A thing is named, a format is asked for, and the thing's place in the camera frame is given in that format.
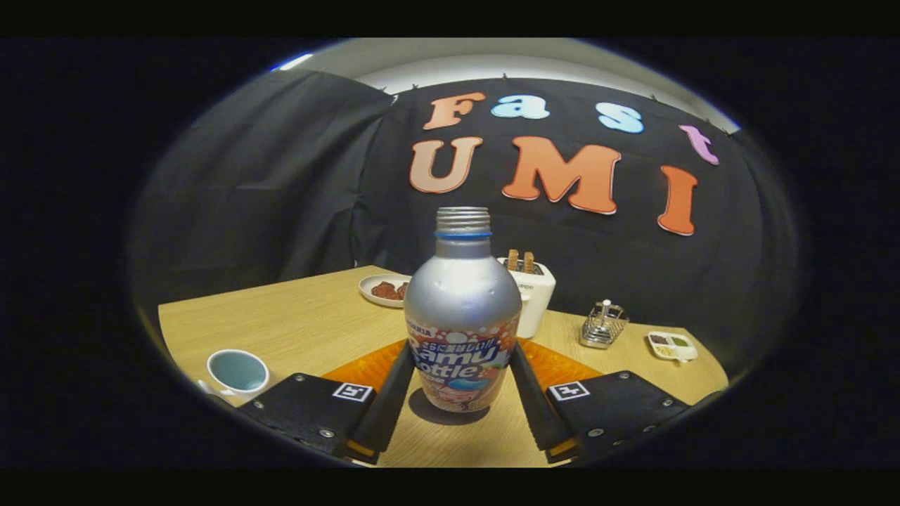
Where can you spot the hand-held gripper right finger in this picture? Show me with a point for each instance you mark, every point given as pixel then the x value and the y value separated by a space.
pixel 534 407

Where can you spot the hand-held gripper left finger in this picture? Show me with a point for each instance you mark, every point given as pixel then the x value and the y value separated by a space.
pixel 390 407

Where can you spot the silver juice bottle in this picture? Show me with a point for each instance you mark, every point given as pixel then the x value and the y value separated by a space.
pixel 460 302

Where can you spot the white cup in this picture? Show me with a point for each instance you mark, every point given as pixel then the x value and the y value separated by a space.
pixel 225 385

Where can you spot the white toaster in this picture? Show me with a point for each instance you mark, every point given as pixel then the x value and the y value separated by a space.
pixel 538 295

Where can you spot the small white plate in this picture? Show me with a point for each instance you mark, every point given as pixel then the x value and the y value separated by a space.
pixel 369 295

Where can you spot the red food pieces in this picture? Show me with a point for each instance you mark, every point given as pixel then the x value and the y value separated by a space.
pixel 387 289

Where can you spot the wooden table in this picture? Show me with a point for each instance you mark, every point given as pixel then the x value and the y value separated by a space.
pixel 295 323

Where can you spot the brown toast slice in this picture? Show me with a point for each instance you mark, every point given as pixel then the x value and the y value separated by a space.
pixel 512 260
pixel 529 262

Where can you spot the small white condiment tray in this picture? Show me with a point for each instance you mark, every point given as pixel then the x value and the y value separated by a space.
pixel 671 346

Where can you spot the black backdrop cloth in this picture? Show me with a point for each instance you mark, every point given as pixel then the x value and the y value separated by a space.
pixel 281 176

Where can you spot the ceiling strip light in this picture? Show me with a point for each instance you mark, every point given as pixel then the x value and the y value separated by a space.
pixel 294 62

